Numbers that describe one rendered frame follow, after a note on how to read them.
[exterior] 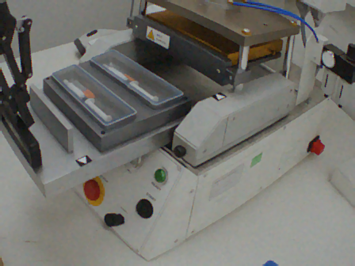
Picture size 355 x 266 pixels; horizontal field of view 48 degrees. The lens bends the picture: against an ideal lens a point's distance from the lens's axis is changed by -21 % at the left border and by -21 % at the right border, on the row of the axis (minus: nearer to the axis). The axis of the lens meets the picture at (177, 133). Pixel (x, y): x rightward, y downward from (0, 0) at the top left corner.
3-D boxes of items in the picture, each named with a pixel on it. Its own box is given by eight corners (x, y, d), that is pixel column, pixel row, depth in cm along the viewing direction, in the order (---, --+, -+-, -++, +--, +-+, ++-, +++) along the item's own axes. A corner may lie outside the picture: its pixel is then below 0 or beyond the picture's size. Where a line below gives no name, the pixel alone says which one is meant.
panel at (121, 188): (51, 161, 93) (79, 80, 88) (139, 255, 77) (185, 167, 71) (44, 161, 92) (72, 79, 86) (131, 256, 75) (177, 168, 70)
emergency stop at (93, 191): (86, 191, 86) (93, 174, 85) (99, 204, 84) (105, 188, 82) (81, 191, 84) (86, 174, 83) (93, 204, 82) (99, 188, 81)
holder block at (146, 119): (114, 61, 85) (116, 49, 84) (190, 112, 74) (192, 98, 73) (42, 90, 75) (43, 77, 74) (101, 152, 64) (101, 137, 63)
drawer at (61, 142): (117, 74, 89) (121, 39, 84) (200, 133, 77) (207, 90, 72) (-4, 127, 72) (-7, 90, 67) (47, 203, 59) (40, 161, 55)
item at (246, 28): (216, 9, 102) (222, -34, 94) (322, 68, 85) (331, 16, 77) (131, 26, 88) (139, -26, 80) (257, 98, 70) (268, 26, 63)
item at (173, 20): (206, 17, 96) (211, -18, 90) (287, 61, 84) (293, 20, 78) (142, 31, 86) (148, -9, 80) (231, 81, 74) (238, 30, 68)
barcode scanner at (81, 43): (127, 39, 143) (131, 18, 139) (139, 48, 138) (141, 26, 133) (70, 52, 134) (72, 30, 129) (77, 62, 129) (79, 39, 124)
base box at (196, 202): (222, 84, 126) (230, 30, 116) (325, 157, 105) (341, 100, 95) (47, 157, 95) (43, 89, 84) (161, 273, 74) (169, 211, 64)
